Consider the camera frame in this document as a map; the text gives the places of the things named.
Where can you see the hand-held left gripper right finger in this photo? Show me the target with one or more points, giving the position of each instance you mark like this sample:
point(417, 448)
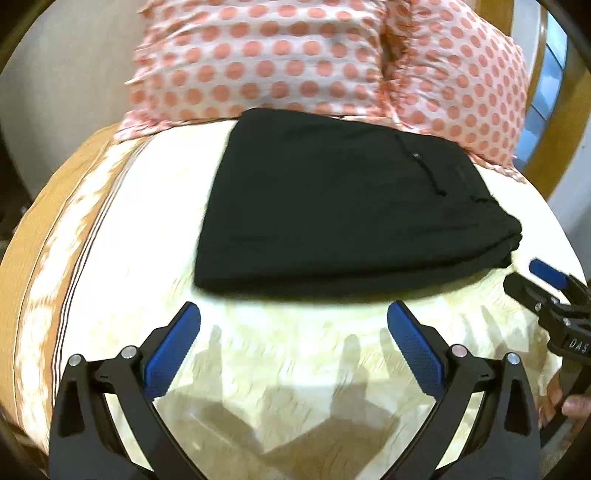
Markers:
point(415, 350)

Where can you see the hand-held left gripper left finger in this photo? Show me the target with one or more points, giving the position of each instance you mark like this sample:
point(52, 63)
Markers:
point(171, 350)

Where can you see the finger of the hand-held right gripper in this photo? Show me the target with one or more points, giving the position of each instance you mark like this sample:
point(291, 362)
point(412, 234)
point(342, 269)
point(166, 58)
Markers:
point(547, 270)
point(524, 288)

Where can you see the black pants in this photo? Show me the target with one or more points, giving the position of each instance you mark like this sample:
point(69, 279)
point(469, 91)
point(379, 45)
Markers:
point(351, 217)

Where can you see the person's right hand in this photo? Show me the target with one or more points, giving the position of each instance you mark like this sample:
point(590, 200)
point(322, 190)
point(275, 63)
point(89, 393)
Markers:
point(577, 405)

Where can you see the yellow patterned bedsheet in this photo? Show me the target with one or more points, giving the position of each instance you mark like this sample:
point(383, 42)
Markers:
point(138, 240)

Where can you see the wooden framed window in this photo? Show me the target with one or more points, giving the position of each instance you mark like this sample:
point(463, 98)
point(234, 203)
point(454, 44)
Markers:
point(547, 92)

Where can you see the pink polka dot pillow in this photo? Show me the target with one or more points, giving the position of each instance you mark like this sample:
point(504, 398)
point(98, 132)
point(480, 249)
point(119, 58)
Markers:
point(461, 87)
point(258, 60)

